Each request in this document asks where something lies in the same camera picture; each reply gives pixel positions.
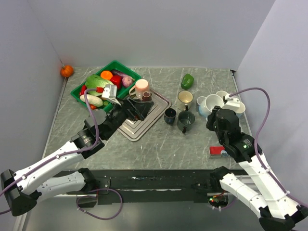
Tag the toy pink onion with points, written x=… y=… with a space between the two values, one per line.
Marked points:
x=127 y=81

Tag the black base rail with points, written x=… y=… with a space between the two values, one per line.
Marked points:
x=158 y=185

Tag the dark grey mug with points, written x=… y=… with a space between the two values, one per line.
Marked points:
x=185 y=121

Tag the red box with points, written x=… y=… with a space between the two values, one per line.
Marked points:
x=218 y=152

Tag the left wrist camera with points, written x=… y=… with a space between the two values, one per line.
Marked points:
x=108 y=93

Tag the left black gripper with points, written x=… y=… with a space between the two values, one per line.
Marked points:
x=135 y=110

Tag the small orange pumpkin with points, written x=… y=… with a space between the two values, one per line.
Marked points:
x=67 y=71

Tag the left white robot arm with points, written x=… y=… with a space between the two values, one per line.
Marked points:
x=23 y=189

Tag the toy cabbage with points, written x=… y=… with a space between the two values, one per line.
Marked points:
x=94 y=81

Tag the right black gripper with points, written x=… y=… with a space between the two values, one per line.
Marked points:
x=211 y=117

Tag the maroon mug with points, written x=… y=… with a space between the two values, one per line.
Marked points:
x=146 y=96

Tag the toy purple eggplant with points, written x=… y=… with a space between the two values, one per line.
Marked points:
x=119 y=73

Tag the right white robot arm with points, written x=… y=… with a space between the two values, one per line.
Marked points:
x=273 y=206

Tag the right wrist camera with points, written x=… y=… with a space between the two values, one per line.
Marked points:
x=231 y=103

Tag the dark blue mug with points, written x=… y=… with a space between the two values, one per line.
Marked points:
x=169 y=116

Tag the green bell pepper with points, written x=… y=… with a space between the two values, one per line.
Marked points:
x=187 y=81

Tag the grey blue faceted mug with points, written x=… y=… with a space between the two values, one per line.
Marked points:
x=199 y=100

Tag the toy red pepper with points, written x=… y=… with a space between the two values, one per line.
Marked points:
x=117 y=80

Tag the light blue faceted mug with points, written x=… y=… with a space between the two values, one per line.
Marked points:
x=240 y=111

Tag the green plastic basket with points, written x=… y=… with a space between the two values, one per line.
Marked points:
x=122 y=93

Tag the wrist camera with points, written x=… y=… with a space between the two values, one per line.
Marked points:
x=231 y=103
x=108 y=93

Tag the white mug blue text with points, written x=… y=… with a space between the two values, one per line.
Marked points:
x=221 y=93

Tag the steel tray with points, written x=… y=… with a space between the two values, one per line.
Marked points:
x=134 y=130

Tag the toy white radish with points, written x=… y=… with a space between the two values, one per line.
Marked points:
x=94 y=100

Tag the cream mug black handle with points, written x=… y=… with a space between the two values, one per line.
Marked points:
x=184 y=100

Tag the toy red chili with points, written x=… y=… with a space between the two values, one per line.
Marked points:
x=83 y=88

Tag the toy orange carrot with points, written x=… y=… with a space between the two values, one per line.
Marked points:
x=106 y=75

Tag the light blue white-bottom mug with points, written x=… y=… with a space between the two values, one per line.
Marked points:
x=208 y=104

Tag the pink mug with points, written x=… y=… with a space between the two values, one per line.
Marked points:
x=140 y=87

